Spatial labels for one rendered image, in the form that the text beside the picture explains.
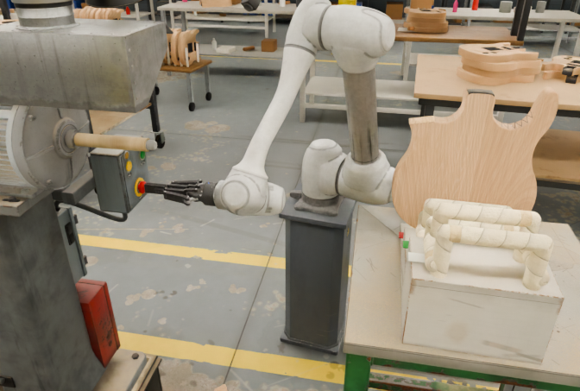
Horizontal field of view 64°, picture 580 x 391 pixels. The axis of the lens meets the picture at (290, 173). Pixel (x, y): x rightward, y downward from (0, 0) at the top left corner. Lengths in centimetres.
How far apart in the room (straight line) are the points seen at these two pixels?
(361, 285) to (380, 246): 18
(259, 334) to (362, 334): 133
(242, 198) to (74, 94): 47
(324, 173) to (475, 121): 75
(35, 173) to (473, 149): 102
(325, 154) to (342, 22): 58
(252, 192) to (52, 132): 49
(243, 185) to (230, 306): 137
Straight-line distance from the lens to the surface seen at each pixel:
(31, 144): 117
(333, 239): 187
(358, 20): 137
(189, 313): 249
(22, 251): 143
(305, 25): 145
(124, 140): 115
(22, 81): 104
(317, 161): 178
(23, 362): 169
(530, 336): 105
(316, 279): 201
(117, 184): 148
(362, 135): 159
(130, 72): 91
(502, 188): 127
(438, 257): 93
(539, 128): 122
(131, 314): 256
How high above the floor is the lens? 168
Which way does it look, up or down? 27 degrees down
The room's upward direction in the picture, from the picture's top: straight up
